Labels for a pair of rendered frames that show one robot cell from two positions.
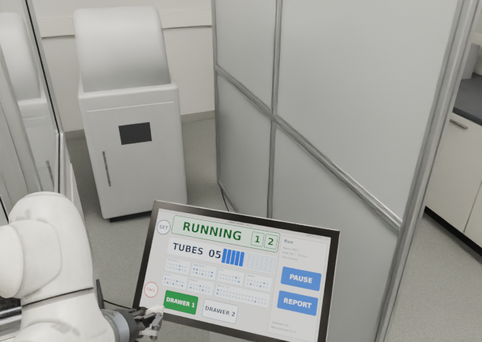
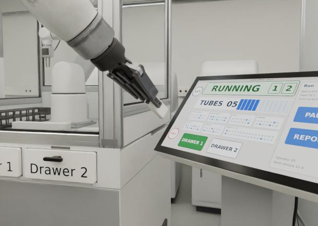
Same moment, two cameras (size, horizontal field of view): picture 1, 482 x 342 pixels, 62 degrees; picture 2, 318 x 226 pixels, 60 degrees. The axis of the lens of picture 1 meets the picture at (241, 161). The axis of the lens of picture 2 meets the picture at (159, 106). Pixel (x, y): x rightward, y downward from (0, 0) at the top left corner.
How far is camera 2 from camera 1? 0.74 m
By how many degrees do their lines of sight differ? 42
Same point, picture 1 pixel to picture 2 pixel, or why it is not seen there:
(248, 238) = (266, 88)
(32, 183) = (115, 23)
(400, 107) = not seen: outside the picture
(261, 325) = (262, 160)
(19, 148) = not seen: outside the picture
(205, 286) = (216, 128)
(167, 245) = (196, 102)
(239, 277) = (249, 120)
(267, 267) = (281, 108)
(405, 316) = not seen: outside the picture
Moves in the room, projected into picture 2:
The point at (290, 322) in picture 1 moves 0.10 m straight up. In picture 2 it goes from (298, 157) to (299, 109)
